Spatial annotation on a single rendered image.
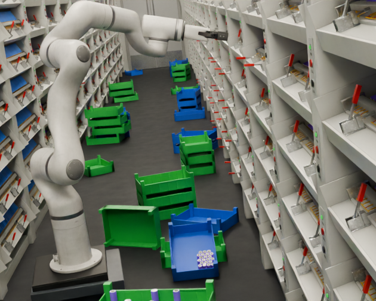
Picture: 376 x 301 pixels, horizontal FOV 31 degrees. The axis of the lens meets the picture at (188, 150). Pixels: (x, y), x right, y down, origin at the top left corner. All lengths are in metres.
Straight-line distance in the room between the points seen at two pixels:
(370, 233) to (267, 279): 1.68
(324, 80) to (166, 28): 1.29
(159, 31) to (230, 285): 1.09
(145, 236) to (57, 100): 1.32
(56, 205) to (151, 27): 0.77
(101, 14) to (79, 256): 0.86
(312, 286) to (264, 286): 0.89
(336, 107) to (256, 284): 1.58
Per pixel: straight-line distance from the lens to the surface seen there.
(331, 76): 1.46
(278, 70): 2.15
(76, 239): 2.47
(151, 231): 3.49
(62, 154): 2.35
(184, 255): 3.15
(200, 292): 1.85
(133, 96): 8.50
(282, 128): 2.18
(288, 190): 2.23
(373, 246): 1.28
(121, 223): 3.56
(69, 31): 2.45
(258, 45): 2.84
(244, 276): 3.03
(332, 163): 1.50
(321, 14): 1.45
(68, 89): 2.38
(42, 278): 2.49
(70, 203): 2.43
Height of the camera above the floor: 1.21
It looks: 13 degrees down
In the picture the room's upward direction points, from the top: 6 degrees counter-clockwise
